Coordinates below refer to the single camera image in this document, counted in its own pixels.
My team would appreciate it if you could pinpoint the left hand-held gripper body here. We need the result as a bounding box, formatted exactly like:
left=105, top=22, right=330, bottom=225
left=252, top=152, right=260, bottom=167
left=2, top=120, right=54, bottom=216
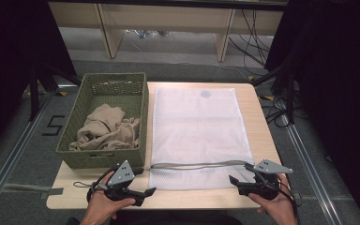
left=104, top=159, right=146, bottom=207

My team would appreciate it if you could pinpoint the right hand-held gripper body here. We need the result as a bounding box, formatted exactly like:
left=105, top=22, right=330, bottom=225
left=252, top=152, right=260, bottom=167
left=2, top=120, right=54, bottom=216
left=237, top=158, right=294, bottom=202

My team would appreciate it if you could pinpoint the beige garment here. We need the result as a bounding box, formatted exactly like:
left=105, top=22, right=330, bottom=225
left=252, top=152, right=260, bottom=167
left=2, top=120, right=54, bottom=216
left=68, top=103, right=141, bottom=152

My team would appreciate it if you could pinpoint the green woven basket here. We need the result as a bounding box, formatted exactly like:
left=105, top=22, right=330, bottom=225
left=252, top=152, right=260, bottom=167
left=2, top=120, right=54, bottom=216
left=55, top=72, right=150, bottom=171

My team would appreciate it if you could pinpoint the white mesh laundry bag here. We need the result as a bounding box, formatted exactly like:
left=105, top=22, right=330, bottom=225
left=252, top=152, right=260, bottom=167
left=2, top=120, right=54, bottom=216
left=148, top=86, right=256, bottom=191

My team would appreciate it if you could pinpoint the person's right hand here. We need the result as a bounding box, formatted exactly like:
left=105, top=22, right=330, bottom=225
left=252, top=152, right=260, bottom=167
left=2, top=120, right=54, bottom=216
left=247, top=172, right=297, bottom=217

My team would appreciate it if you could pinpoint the person's left hand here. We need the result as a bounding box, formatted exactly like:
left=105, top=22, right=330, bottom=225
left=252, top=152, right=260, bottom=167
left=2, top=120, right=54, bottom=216
left=85, top=171, right=137, bottom=217

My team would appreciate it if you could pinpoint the black metal stand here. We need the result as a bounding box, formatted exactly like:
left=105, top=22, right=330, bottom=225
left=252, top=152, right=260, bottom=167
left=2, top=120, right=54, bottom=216
left=27, top=60, right=83, bottom=122
left=250, top=62, right=296, bottom=125

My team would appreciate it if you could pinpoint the black curtain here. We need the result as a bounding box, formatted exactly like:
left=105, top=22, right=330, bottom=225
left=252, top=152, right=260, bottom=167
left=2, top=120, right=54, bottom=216
left=0, top=0, right=78, bottom=163
left=263, top=0, right=360, bottom=225

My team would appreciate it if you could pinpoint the clear plastic wrap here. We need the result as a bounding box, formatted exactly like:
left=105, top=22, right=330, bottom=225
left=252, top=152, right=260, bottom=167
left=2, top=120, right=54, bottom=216
left=126, top=29, right=171, bottom=39

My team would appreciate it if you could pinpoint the right hand-held gripper black cable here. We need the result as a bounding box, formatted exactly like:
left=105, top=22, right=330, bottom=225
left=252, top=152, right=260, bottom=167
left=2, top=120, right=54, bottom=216
left=277, top=180, right=300, bottom=225

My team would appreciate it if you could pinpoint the hand-held gripper black cable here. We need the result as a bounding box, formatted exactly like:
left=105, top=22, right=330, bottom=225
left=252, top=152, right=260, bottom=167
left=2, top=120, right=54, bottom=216
left=86, top=166, right=117, bottom=204
left=277, top=180, right=300, bottom=225

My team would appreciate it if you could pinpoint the left hand-held gripper black cable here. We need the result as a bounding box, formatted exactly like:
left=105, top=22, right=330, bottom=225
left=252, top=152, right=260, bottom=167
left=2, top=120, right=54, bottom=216
left=86, top=166, right=117, bottom=204

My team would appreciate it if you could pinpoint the metal floor rail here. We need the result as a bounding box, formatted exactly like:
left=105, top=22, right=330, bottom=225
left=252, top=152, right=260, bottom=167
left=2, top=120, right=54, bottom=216
left=280, top=114, right=345, bottom=225
left=0, top=93, right=54, bottom=214

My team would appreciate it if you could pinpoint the black floor cable tangle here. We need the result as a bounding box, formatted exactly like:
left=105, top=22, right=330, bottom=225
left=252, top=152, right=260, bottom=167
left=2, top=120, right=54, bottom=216
left=258, top=93, right=295, bottom=128

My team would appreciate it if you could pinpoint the hanging black cable bundle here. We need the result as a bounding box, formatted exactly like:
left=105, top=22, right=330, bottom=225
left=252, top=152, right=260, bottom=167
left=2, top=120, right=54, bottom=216
left=229, top=8, right=274, bottom=77

